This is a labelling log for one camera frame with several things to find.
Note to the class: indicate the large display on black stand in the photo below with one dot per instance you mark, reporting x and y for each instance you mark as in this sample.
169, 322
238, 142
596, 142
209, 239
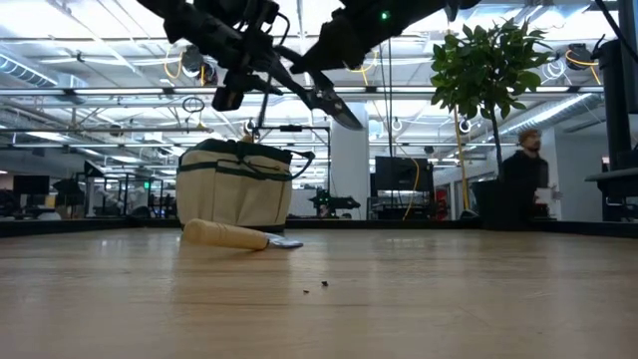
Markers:
618, 100

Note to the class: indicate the background black robot arm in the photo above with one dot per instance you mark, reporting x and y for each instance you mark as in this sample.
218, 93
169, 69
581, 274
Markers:
331, 203

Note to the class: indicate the black aluminium table frame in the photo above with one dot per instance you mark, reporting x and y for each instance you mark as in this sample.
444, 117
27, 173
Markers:
99, 227

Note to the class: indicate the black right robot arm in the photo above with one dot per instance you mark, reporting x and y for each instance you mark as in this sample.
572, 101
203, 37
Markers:
399, 20

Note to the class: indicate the green pruning shears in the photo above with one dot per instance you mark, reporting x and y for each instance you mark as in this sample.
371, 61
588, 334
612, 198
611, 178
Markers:
339, 109

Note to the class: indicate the beige gardening bag green trim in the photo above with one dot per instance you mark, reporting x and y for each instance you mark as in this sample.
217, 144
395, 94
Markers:
229, 194

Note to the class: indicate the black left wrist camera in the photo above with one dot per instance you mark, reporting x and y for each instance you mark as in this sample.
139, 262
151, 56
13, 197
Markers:
226, 100

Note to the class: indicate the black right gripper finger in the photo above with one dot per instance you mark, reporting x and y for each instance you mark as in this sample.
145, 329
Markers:
308, 66

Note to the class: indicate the green leafy plant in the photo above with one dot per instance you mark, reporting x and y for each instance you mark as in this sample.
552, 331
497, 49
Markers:
478, 65

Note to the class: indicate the background dark monitor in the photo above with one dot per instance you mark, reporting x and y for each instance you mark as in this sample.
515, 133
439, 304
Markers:
399, 174
30, 184

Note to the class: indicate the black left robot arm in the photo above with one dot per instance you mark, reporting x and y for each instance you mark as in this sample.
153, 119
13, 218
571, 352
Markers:
189, 25

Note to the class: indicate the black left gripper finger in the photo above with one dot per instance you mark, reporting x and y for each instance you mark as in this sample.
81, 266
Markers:
254, 85

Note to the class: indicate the person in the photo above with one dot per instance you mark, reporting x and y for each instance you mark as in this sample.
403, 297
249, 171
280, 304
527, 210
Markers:
523, 179

